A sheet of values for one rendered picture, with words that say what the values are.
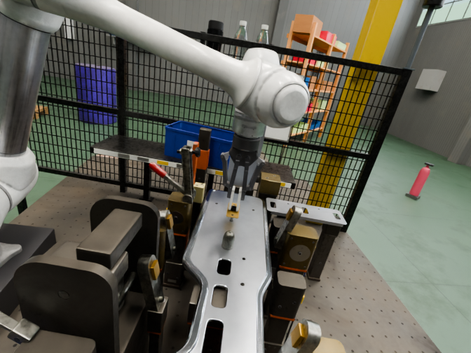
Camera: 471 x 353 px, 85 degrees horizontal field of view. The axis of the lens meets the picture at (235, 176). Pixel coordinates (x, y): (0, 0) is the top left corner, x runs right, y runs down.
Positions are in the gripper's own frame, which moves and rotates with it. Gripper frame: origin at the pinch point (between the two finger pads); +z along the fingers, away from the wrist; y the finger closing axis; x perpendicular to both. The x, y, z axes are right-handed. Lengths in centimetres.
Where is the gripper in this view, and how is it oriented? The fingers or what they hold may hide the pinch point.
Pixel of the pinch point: (235, 198)
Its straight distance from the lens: 78.3
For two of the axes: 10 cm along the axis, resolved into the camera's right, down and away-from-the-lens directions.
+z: -1.6, 9.0, 4.0
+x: 0.7, -3.9, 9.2
